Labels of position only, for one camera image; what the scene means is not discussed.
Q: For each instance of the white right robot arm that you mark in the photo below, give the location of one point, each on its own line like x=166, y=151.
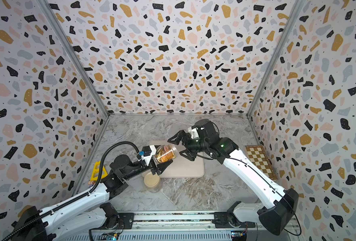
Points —
x=277, y=205

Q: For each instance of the small colourful wrapped toy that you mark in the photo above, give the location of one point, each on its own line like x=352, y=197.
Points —
x=91, y=184

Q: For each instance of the beige plastic tray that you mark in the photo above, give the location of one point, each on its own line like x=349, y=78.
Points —
x=181, y=167

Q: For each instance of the clear plastic cookie jar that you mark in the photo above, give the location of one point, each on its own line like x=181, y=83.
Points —
x=165, y=153

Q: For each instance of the yellow plastic triangle toy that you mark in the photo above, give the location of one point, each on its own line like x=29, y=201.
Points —
x=96, y=170

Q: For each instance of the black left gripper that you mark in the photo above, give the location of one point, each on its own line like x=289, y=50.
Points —
x=158, y=169

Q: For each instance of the metal corner post left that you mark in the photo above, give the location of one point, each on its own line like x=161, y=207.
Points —
x=48, y=13

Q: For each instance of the wooden chessboard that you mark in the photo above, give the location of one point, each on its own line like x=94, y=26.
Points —
x=256, y=154

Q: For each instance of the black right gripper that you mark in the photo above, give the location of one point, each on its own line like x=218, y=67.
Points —
x=182, y=135

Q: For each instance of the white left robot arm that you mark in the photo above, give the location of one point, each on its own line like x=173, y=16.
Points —
x=88, y=210

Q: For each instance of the metal corner post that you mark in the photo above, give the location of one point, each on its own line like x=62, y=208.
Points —
x=48, y=13
x=277, y=52

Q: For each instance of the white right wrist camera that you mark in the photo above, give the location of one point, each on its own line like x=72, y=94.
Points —
x=193, y=132

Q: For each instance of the metal corner post right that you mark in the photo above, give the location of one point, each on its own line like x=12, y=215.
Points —
x=277, y=52

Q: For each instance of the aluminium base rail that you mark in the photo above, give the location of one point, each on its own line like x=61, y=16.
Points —
x=168, y=226

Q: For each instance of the jar with beige lid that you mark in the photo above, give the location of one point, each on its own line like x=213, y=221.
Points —
x=152, y=182

